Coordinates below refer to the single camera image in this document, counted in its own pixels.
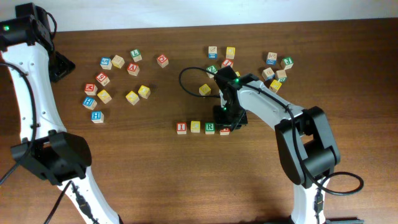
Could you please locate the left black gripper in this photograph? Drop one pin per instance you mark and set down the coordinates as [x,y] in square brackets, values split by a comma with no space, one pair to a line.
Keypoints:
[66,66]

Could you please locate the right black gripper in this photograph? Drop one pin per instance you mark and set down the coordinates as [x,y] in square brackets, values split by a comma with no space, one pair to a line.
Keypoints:
[221,122]

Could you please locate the red a block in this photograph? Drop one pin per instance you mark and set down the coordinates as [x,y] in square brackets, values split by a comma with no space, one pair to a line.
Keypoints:
[225,131]
[133,69]

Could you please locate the green R block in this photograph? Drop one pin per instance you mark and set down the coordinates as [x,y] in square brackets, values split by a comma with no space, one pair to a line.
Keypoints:
[209,128]

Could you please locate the yellow C block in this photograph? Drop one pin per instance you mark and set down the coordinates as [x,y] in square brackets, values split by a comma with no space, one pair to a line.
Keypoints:
[195,126]

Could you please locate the red i block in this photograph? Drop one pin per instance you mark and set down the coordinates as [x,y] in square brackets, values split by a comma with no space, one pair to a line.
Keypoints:
[227,63]
[181,128]

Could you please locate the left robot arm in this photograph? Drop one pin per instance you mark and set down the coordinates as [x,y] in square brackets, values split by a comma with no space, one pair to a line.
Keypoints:
[47,150]

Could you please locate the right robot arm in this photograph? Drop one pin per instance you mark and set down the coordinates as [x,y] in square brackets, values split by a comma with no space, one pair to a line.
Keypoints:
[307,149]

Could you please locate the yellow block centre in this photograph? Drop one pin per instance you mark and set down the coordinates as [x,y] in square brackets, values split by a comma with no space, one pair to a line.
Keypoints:
[204,90]

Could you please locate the red M block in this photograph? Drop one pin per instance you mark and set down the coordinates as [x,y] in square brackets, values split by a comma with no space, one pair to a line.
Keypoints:
[91,89]

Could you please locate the red 6 block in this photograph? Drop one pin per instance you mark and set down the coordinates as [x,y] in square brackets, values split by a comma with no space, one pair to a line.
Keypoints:
[102,78]

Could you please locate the blue 5 block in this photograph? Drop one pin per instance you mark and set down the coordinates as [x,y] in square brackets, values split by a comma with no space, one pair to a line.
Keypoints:
[105,63]

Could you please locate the blue H block far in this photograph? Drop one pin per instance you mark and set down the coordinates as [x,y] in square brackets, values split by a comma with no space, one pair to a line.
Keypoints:
[89,103]

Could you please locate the blue h block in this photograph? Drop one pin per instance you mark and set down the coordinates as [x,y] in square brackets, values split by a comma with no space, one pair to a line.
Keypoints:
[97,117]
[89,103]

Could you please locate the green Z block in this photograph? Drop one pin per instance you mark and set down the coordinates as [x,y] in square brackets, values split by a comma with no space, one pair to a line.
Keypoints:
[210,71]

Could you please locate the yellow block beside H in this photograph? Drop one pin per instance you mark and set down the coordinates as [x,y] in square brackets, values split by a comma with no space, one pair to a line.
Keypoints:
[104,96]

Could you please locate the yellow slash block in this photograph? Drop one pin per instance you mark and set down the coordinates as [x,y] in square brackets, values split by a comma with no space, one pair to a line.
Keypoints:
[275,86]

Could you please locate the plain yellow-side block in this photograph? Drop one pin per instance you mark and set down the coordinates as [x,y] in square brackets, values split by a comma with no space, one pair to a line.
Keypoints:
[118,61]

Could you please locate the blue block middle right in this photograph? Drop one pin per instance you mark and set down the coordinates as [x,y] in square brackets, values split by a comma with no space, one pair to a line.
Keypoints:
[268,74]

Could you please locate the blue H block near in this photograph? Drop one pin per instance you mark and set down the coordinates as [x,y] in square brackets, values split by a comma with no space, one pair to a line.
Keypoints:
[97,117]

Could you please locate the blue-side block top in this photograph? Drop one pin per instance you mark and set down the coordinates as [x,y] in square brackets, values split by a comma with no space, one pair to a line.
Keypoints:
[212,52]

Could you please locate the green-side R block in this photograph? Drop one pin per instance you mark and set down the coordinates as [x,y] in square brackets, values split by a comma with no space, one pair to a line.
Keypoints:
[280,76]

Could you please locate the blue X block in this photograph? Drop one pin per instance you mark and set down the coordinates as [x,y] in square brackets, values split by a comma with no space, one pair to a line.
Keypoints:
[271,58]

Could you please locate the green L block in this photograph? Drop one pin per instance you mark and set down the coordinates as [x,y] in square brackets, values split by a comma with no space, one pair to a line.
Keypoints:
[136,55]

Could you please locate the yellow G block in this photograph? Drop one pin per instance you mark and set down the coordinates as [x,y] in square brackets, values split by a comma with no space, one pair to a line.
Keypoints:
[132,97]

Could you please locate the green J block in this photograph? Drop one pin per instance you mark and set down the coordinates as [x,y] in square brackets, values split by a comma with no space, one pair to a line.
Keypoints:
[287,63]

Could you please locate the red C block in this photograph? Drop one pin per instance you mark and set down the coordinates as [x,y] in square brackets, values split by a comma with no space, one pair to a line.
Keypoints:
[162,60]

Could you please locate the yellow O block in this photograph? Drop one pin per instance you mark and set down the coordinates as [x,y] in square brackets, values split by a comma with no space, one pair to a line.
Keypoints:
[144,91]

